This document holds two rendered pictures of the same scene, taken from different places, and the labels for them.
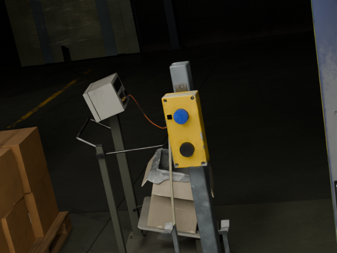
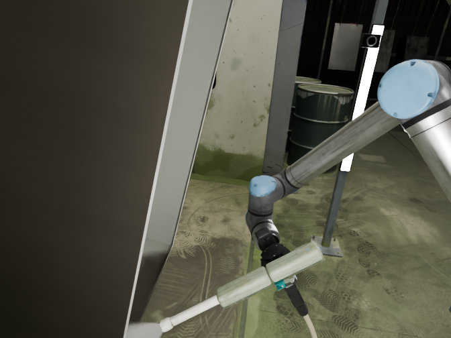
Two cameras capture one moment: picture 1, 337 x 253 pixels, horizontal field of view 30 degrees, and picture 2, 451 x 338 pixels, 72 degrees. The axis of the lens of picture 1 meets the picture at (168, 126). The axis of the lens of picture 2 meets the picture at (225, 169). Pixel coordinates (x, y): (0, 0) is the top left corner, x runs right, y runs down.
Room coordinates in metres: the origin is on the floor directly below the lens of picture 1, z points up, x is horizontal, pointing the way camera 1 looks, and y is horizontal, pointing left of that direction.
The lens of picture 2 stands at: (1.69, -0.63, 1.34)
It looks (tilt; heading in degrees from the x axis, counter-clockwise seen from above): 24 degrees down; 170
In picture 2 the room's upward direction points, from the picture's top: 4 degrees clockwise
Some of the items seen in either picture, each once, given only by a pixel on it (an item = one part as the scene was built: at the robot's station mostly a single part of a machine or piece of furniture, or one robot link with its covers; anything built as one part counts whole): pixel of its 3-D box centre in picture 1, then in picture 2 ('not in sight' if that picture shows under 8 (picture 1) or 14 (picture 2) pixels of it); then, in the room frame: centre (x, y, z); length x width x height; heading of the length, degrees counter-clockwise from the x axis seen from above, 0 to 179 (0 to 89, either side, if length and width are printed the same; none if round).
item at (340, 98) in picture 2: not in sight; (317, 129); (-1.43, 0.92, 0.44); 0.59 x 0.58 x 0.89; 177
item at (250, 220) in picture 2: not in sight; (260, 223); (0.76, -0.33, 0.71); 0.12 x 0.09 x 0.10; 0
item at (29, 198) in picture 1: (27, 205); not in sight; (4.35, 1.13, 0.33); 0.38 x 0.29 x 0.36; 170
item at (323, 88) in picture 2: not in sight; (325, 90); (-1.44, 0.92, 0.86); 0.54 x 0.54 x 0.01
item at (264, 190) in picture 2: not in sight; (263, 194); (0.74, -0.32, 0.82); 0.12 x 0.09 x 0.12; 126
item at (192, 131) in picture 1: (186, 129); not in sight; (2.06, -0.06, 1.42); 0.12 x 0.06 x 0.26; 73
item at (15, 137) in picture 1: (15, 160); not in sight; (4.33, 1.13, 0.69); 0.38 x 0.29 x 0.36; 168
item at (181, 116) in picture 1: (181, 116); not in sight; (2.02, -0.05, 1.48); 0.05 x 0.02 x 0.05; 73
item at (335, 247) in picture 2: not in sight; (325, 245); (0.02, 0.41, 0.01); 0.20 x 0.20 x 0.01; 73
